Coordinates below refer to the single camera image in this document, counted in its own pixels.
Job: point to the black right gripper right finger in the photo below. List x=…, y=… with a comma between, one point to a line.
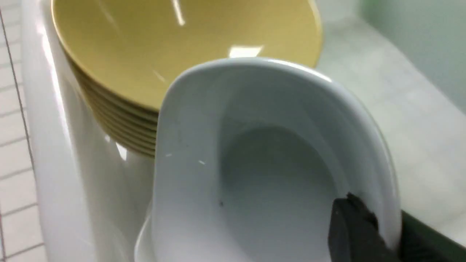
x=421, y=243

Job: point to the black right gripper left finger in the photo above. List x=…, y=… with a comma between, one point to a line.
x=353, y=233

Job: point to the white square side dish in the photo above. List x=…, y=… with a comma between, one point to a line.
x=250, y=155

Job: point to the top stacked tan bowl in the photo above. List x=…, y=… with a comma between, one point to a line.
x=136, y=48

